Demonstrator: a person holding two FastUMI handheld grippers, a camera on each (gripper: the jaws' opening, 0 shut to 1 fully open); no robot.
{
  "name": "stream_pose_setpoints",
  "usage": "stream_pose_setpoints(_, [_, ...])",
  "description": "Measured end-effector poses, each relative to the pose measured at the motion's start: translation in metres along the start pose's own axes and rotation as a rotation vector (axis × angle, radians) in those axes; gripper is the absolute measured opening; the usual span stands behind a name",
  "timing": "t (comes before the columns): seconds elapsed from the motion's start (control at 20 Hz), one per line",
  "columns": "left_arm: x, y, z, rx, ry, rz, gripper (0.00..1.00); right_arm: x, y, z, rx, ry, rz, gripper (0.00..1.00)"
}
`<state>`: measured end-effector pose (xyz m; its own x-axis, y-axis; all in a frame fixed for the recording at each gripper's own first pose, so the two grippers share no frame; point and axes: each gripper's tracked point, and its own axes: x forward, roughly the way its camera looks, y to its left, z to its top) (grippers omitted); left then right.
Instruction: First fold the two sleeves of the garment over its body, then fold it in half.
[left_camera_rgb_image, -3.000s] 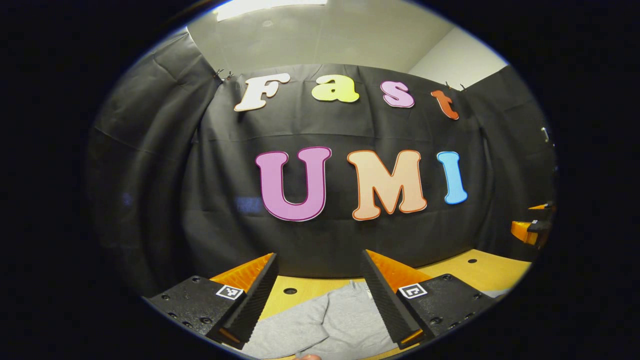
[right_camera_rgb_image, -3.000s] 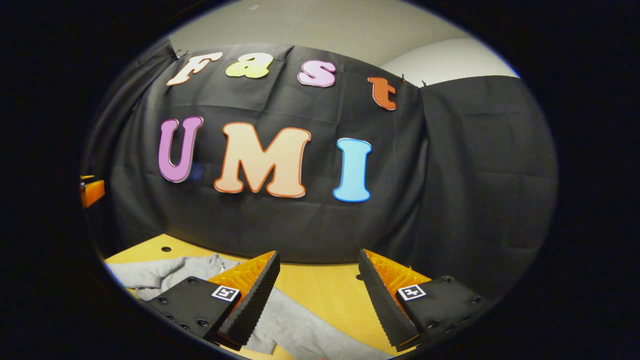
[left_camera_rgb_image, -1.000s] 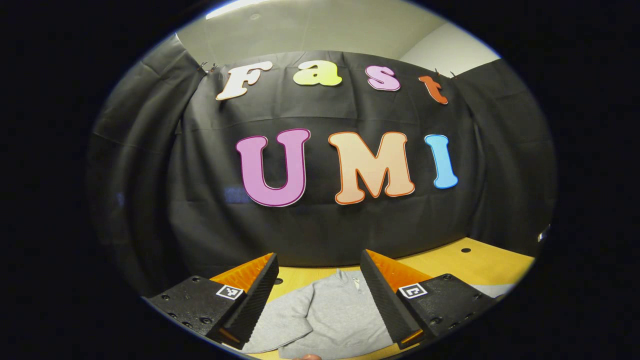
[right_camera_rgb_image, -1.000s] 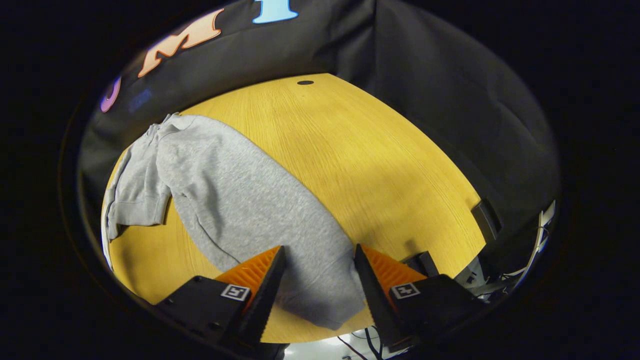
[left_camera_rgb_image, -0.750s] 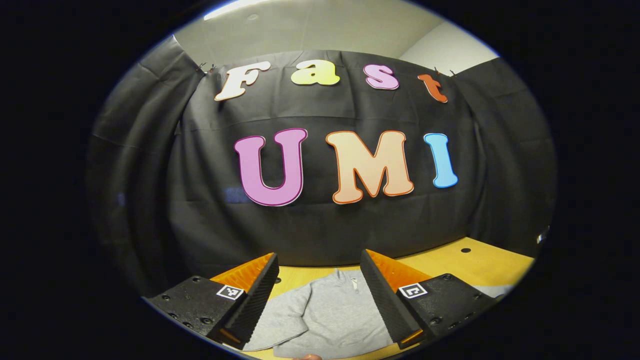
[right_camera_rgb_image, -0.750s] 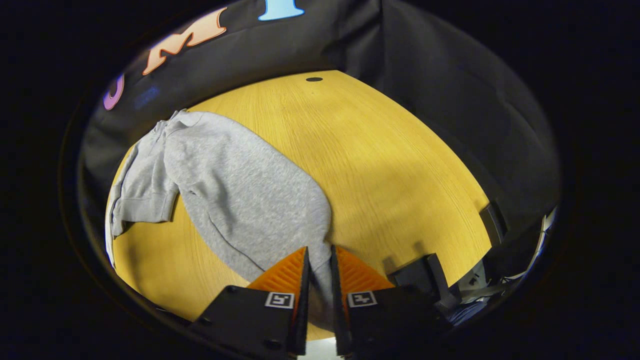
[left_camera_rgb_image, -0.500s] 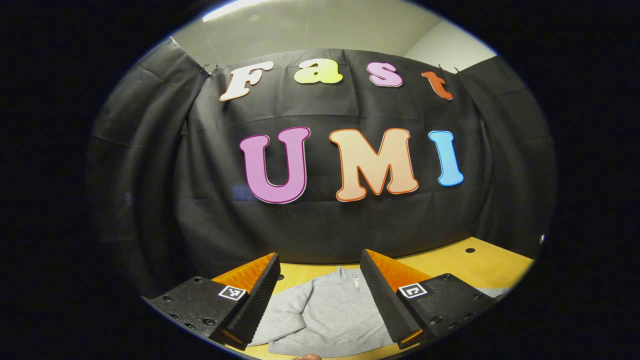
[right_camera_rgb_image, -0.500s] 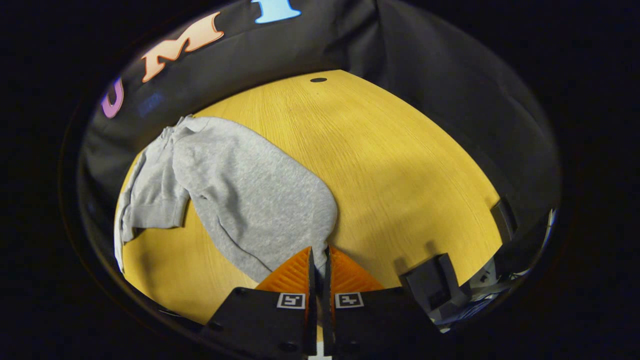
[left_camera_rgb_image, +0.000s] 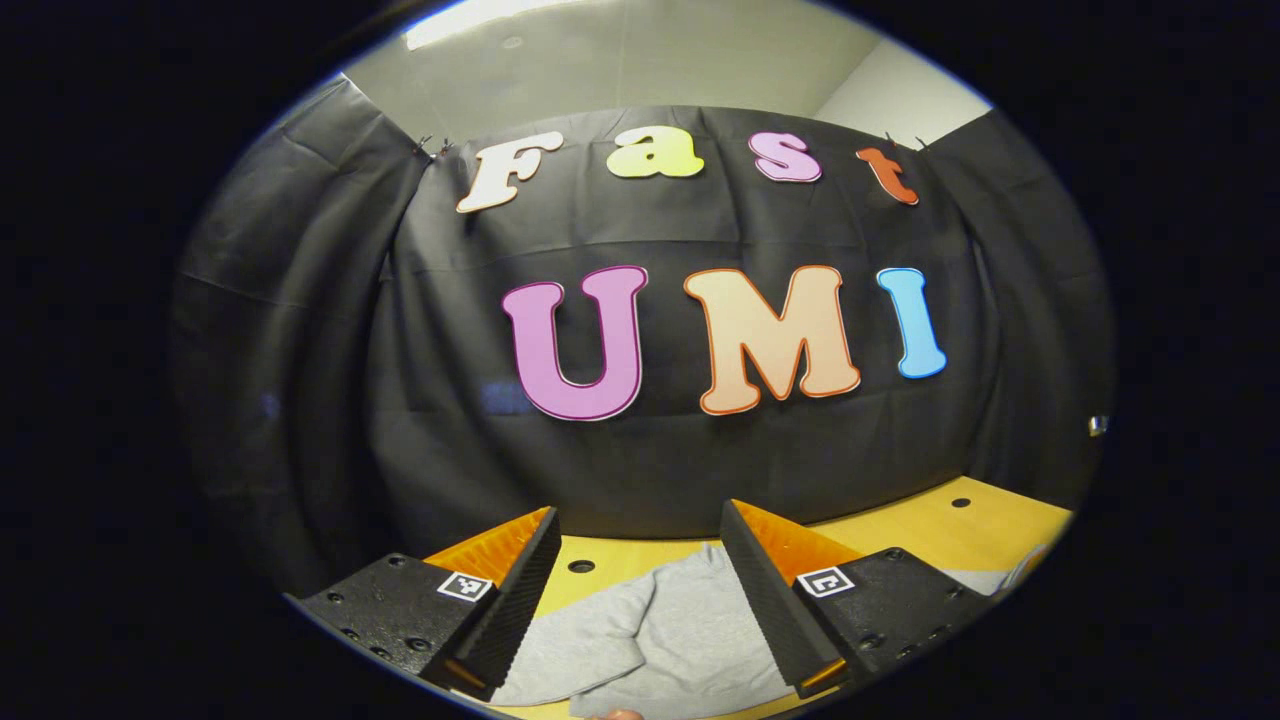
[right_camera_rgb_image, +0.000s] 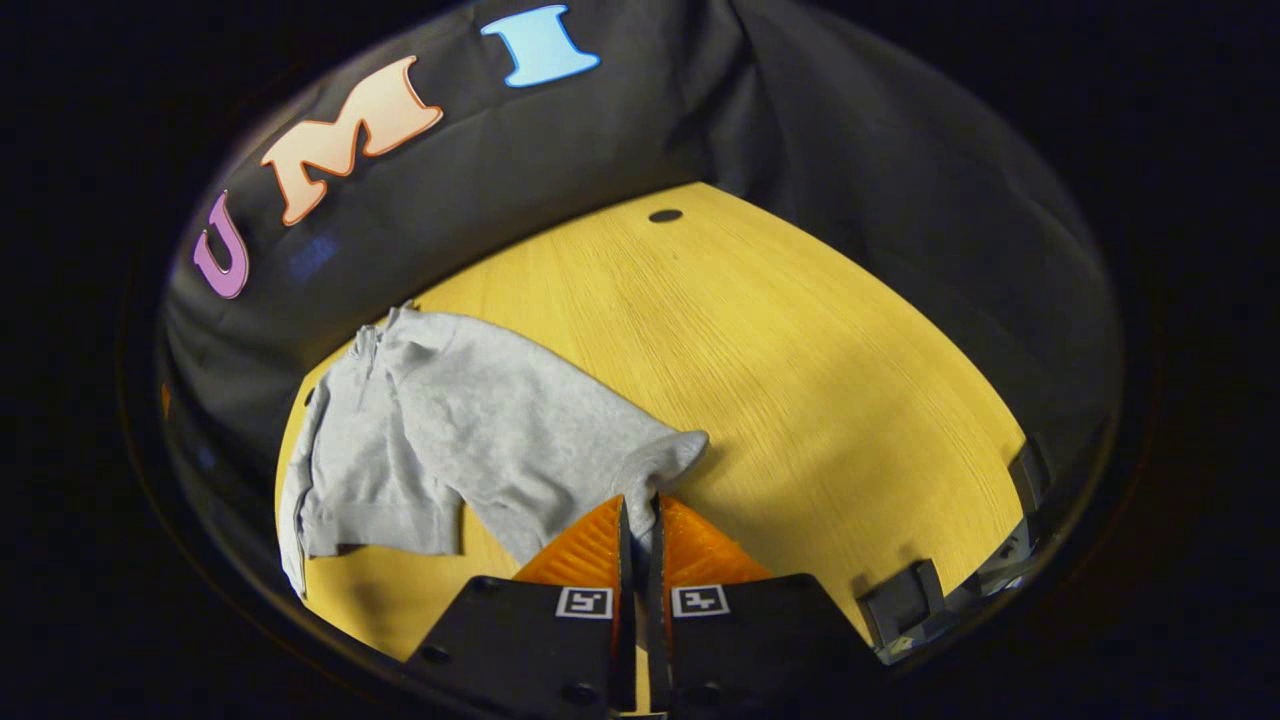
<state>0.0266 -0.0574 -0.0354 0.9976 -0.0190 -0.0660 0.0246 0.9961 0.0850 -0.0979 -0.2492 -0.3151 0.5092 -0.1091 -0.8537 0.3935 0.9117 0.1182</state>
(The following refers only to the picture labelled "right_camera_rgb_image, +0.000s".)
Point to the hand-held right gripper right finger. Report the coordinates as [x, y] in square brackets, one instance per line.
[655, 640]

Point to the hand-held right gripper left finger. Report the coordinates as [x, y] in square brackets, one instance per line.
[624, 620]

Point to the grey sweatshirt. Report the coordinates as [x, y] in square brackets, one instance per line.
[480, 430]

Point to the black backdrop cloth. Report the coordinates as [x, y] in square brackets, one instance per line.
[800, 120]

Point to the grey table edge bracket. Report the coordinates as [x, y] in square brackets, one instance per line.
[905, 605]
[1030, 480]

